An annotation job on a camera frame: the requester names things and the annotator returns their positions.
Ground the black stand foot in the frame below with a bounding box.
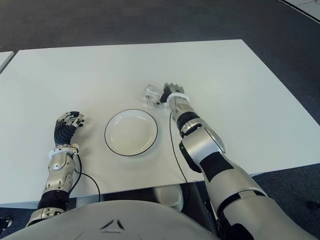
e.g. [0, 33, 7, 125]
[0, 216, 13, 231]

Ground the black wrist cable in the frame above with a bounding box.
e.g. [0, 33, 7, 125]
[168, 111, 190, 185]
[67, 153, 102, 203]

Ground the white table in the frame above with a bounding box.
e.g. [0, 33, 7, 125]
[0, 50, 15, 75]

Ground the grey robot torso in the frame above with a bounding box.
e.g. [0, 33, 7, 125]
[0, 199, 219, 240]

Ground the black support stand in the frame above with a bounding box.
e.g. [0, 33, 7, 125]
[183, 181, 219, 227]

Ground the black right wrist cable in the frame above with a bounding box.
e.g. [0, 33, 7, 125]
[168, 111, 190, 185]

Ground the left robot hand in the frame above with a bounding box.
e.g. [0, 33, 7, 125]
[53, 111, 87, 147]

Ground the clear plastic water bottle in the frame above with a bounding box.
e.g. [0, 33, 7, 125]
[143, 84, 164, 104]

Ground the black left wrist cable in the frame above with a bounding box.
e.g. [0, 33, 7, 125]
[67, 153, 102, 203]

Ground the white robot pelvis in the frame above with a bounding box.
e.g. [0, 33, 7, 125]
[152, 186, 185, 212]

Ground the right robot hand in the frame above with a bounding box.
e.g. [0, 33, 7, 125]
[154, 83, 185, 106]

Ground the white plate with black rim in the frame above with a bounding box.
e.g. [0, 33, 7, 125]
[104, 108, 159, 157]

